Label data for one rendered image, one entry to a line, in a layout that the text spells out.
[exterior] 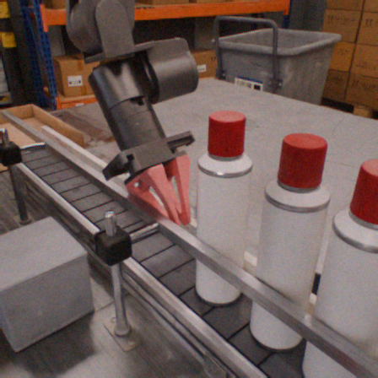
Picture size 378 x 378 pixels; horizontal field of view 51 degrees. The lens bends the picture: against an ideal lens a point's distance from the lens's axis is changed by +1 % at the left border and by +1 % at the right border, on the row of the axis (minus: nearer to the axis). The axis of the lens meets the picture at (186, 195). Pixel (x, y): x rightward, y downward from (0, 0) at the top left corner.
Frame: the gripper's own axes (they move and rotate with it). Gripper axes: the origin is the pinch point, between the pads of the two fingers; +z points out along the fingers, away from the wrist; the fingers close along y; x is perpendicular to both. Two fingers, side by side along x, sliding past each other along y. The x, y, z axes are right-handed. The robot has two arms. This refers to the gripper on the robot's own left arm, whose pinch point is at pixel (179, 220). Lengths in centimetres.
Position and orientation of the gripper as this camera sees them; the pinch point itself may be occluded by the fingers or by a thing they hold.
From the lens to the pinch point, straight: 46.4
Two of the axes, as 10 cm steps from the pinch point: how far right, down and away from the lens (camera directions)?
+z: 4.2, 9.0, -0.5
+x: -4.9, 2.7, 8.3
